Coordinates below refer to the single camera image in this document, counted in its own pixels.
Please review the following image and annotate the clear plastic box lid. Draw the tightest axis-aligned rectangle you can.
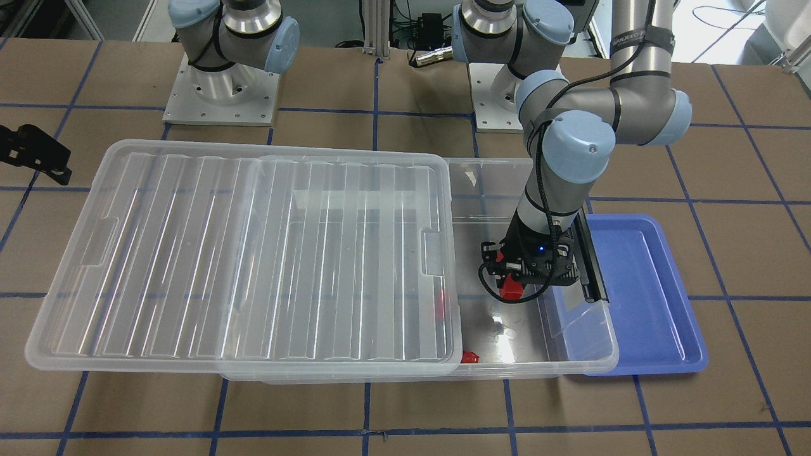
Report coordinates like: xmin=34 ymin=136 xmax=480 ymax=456
xmin=25 ymin=139 xmax=463 ymax=376

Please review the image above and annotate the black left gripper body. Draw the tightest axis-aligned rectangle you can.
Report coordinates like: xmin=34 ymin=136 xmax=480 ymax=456
xmin=481 ymin=213 xmax=579 ymax=288

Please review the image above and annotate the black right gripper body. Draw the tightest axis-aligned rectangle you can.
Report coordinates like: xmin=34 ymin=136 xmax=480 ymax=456
xmin=1 ymin=124 xmax=72 ymax=186

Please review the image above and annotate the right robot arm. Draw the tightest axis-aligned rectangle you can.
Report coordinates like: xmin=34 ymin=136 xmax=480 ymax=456
xmin=2 ymin=1 xmax=300 ymax=186

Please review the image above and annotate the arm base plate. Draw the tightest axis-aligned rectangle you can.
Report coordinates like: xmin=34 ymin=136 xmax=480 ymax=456
xmin=468 ymin=62 xmax=566 ymax=133
xmin=163 ymin=55 xmax=282 ymax=127

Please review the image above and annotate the clear plastic storage box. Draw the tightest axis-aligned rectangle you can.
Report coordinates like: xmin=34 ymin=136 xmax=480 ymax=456
xmin=223 ymin=159 xmax=584 ymax=384

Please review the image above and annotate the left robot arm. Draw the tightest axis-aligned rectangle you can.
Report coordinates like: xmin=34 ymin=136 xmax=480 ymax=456
xmin=452 ymin=1 xmax=693 ymax=301

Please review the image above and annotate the red block at corner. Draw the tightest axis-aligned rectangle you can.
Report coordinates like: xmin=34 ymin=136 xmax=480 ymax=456
xmin=460 ymin=350 xmax=480 ymax=364

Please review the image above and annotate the black box latch handle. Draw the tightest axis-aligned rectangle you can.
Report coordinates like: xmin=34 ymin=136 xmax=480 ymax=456
xmin=573 ymin=210 xmax=609 ymax=303

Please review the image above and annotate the blue plastic tray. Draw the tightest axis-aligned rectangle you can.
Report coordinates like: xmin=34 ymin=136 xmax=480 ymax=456
xmin=550 ymin=214 xmax=708 ymax=376

